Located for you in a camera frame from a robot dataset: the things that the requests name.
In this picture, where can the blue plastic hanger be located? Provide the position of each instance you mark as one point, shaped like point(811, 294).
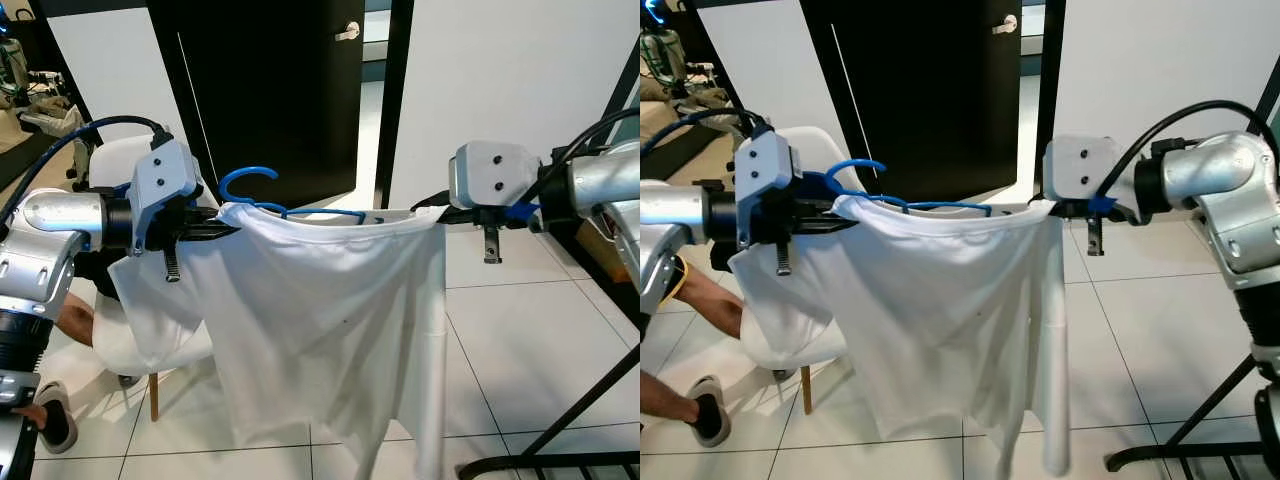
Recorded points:
point(855, 161)
point(250, 169)

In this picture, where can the white shirt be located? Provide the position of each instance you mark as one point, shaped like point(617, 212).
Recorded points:
point(310, 320)
point(930, 320)

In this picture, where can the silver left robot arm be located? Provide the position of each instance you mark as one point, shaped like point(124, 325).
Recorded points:
point(670, 205)
point(60, 215)

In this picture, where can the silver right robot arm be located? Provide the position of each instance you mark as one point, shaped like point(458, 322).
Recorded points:
point(1220, 175)
point(600, 180)

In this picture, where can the blue plastic basin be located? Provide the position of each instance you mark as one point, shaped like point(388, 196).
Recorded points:
point(815, 185)

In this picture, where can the white chair wooden legs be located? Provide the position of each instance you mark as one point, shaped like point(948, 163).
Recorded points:
point(110, 160)
point(820, 145)

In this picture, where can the person in pink shirt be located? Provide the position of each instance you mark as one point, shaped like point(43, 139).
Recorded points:
point(75, 320)
point(715, 305)

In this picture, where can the black door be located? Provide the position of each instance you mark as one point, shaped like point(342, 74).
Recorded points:
point(270, 90)
point(920, 90)

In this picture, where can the black clothes rack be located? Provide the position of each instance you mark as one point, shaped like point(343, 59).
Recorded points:
point(1210, 405)
point(580, 402)

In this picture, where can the grey black legged robot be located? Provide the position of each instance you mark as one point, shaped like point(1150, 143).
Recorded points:
point(660, 60)
point(12, 70)

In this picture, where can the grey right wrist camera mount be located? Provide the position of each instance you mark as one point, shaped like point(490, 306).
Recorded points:
point(495, 170)
point(1080, 165)

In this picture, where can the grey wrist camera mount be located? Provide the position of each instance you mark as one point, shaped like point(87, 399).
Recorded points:
point(765, 165)
point(495, 170)
point(165, 175)
point(1080, 165)

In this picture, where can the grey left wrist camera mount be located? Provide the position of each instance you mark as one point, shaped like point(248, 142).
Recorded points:
point(165, 175)
point(765, 165)

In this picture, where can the black door frame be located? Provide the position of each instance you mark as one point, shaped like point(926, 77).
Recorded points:
point(395, 100)
point(1050, 70)

